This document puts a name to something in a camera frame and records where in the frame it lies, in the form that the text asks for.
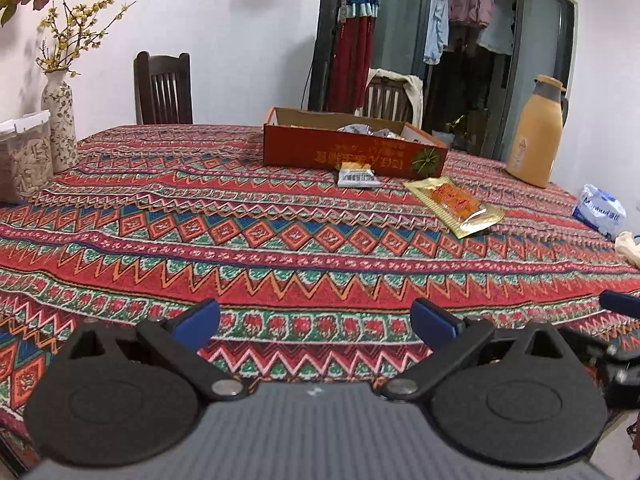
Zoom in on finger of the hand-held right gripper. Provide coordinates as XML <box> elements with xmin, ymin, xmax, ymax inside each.
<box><xmin>599</xmin><ymin>289</ymin><xmax>640</xmax><ymax>319</ymax></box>
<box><xmin>559</xmin><ymin>328</ymin><xmax>640</xmax><ymax>361</ymax></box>

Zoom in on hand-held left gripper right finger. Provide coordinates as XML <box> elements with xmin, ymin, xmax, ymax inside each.
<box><xmin>382</xmin><ymin>298</ymin><xmax>568</xmax><ymax>401</ymax></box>

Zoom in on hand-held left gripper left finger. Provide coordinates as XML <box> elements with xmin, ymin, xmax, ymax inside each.
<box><xmin>69</xmin><ymin>298</ymin><xmax>249</xmax><ymax>401</ymax></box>

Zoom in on gold snack packet red filling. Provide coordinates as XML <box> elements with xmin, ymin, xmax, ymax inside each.
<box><xmin>403</xmin><ymin>177</ymin><xmax>506</xmax><ymax>239</ymax></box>

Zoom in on orange silver snack packet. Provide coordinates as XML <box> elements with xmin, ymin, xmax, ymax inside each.
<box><xmin>337</xmin><ymin>162</ymin><xmax>382</xmax><ymax>189</ymax></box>

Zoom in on orange cardboard box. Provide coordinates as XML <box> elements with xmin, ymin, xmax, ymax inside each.
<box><xmin>263</xmin><ymin>106</ymin><xmax>449</xmax><ymax>180</ymax></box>

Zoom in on pile of white snack packets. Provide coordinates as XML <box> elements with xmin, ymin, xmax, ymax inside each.
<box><xmin>336</xmin><ymin>123</ymin><xmax>407</xmax><ymax>140</ymax></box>

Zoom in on cream crumpled object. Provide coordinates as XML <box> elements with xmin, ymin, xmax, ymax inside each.
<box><xmin>614</xmin><ymin>231</ymin><xmax>640</xmax><ymax>267</ymax></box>

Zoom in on patterned red tablecloth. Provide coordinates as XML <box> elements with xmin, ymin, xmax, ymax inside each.
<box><xmin>0</xmin><ymin>123</ymin><xmax>640</xmax><ymax>463</ymax></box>

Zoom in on white blue tissue pack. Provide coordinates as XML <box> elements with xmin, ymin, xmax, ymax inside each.
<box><xmin>571</xmin><ymin>183</ymin><xmax>627</xmax><ymax>239</ymax></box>

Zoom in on yellow thermos jug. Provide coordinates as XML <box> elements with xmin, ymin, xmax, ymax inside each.
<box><xmin>505</xmin><ymin>74</ymin><xmax>570</xmax><ymax>189</ymax></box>

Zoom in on dark wooden chair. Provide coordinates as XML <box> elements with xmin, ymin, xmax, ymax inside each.
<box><xmin>133</xmin><ymin>50</ymin><xmax>194</xmax><ymax>126</ymax></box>

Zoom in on clear container of seeds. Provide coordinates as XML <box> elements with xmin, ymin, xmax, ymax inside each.
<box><xmin>0</xmin><ymin>109</ymin><xmax>54</xmax><ymax>206</ymax></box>

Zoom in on floral ceramic vase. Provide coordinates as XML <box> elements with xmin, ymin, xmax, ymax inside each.
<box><xmin>41</xmin><ymin>70</ymin><xmax>79</xmax><ymax>174</ymax></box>

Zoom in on sliding glass door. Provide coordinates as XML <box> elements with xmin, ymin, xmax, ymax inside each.
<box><xmin>307</xmin><ymin>0</ymin><xmax>577</xmax><ymax>162</ymax></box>

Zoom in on white hanging garment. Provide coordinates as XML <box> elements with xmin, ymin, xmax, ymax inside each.
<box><xmin>476</xmin><ymin>9</ymin><xmax>516</xmax><ymax>57</ymax></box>

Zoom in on light blue hanging shirt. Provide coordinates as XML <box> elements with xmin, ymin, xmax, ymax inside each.
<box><xmin>423</xmin><ymin>0</ymin><xmax>450</xmax><ymax>67</ymax></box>

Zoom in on yellow flower branches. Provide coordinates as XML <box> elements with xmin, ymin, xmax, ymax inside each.
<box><xmin>35</xmin><ymin>0</ymin><xmax>137</xmax><ymax>79</ymax></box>

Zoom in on lamp cable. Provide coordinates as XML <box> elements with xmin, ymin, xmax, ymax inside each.
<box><xmin>301</xmin><ymin>57</ymin><xmax>315</xmax><ymax>109</ymax></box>

